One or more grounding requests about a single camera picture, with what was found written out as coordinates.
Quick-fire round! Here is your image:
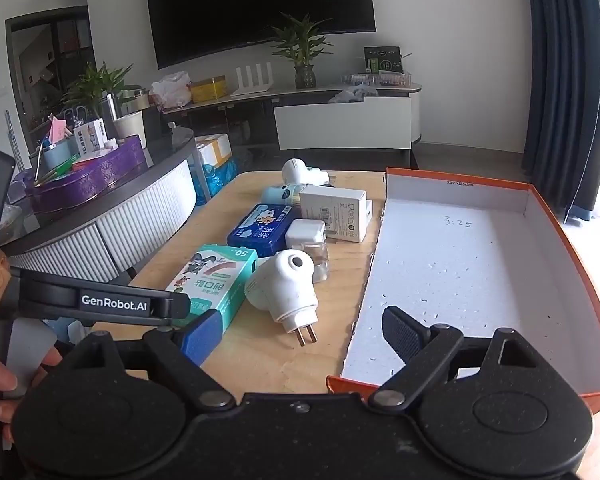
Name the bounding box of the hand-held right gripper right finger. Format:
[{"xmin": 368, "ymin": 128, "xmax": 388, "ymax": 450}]
[{"xmin": 367, "ymin": 305, "xmax": 536, "ymax": 409}]

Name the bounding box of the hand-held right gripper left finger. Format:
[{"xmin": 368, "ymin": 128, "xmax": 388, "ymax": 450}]
[{"xmin": 75, "ymin": 310, "xmax": 236, "ymax": 409}]

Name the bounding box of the teal bandage box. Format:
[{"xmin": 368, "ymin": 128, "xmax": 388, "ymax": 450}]
[{"xmin": 165, "ymin": 244, "xmax": 259, "ymax": 337}]

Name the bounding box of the orange cardboard box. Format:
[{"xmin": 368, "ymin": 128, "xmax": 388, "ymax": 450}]
[{"xmin": 326, "ymin": 167, "xmax": 600, "ymax": 416}]

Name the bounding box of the white plug-in mosquito repeller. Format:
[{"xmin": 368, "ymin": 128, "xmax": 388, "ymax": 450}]
[
  {"xmin": 281, "ymin": 157, "xmax": 337, "ymax": 187},
  {"xmin": 244, "ymin": 250, "xmax": 321, "ymax": 349}
]

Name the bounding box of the clear glass bottle beige cap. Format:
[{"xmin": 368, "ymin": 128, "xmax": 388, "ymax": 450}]
[{"xmin": 300, "ymin": 241, "xmax": 331, "ymax": 284}]

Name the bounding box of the blue cartoon tin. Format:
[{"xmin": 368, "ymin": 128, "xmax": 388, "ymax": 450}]
[{"xmin": 227, "ymin": 203, "xmax": 303, "ymax": 262}]

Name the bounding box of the white charger carton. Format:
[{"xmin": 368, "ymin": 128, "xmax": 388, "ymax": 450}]
[{"xmin": 298, "ymin": 185, "xmax": 374, "ymax": 244}]

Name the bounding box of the white charger adapter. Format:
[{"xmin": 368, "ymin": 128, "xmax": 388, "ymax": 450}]
[{"xmin": 285, "ymin": 218, "xmax": 327, "ymax": 251}]

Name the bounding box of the toothpick jar pale blue label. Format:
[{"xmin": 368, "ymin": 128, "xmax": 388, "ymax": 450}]
[{"xmin": 260, "ymin": 183, "xmax": 302, "ymax": 209}]

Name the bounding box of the curved ribbed coffee table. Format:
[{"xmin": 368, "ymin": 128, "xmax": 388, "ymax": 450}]
[{"xmin": 0, "ymin": 134, "xmax": 199, "ymax": 282}]

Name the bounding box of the purple tin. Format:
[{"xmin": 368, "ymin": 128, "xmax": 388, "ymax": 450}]
[{"xmin": 24, "ymin": 137, "xmax": 149, "ymax": 214}]

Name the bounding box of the blue plastic bag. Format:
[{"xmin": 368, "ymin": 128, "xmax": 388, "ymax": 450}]
[{"xmin": 189, "ymin": 157, "xmax": 242, "ymax": 207}]

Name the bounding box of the small white blue-print box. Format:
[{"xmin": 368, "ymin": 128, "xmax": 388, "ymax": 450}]
[{"xmin": 73, "ymin": 118, "xmax": 106, "ymax": 154}]

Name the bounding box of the white cup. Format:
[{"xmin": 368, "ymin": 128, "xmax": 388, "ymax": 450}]
[{"xmin": 112, "ymin": 109, "xmax": 148, "ymax": 149}]

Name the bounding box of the white and yellow carton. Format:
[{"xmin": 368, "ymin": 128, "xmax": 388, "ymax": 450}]
[{"xmin": 194, "ymin": 133, "xmax": 232, "ymax": 169}]

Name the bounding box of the steel bottle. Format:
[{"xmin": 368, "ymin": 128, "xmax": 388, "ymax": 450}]
[{"xmin": 102, "ymin": 93, "xmax": 124, "ymax": 139}]

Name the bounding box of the green potted plant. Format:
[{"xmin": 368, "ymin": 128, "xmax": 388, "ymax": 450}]
[{"xmin": 61, "ymin": 62, "xmax": 142, "ymax": 122}]

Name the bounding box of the white television cabinet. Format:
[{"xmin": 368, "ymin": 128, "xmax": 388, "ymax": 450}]
[{"xmin": 162, "ymin": 82, "xmax": 424, "ymax": 172}]

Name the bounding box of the white plastic bag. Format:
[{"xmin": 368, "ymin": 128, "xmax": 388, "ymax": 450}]
[{"xmin": 149, "ymin": 70, "xmax": 191, "ymax": 109}]

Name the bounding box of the yellow box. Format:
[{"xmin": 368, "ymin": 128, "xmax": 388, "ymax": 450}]
[{"xmin": 188, "ymin": 75, "xmax": 229, "ymax": 105}]

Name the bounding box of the grey plastic bag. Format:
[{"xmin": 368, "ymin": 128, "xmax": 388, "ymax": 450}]
[{"xmin": 328, "ymin": 85, "xmax": 379, "ymax": 105}]

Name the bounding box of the clear plastic box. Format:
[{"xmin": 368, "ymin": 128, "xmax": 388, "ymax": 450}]
[{"xmin": 340, "ymin": 71, "xmax": 412, "ymax": 89}]

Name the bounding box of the white router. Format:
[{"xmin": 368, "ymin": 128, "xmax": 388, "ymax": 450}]
[{"xmin": 229, "ymin": 63, "xmax": 272, "ymax": 99}]

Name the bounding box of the green and black box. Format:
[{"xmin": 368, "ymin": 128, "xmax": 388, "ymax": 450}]
[{"xmin": 363, "ymin": 46, "xmax": 405, "ymax": 75}]

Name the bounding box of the dark blue curtain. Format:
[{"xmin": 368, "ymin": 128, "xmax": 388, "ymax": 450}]
[{"xmin": 521, "ymin": 0, "xmax": 600, "ymax": 222}]

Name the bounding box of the bamboo plant in glass vase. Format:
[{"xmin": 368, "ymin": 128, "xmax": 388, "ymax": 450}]
[{"xmin": 269, "ymin": 12, "xmax": 335, "ymax": 90}]

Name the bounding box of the black television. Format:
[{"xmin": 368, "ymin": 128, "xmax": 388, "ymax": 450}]
[{"xmin": 144, "ymin": 0, "xmax": 378, "ymax": 70}]

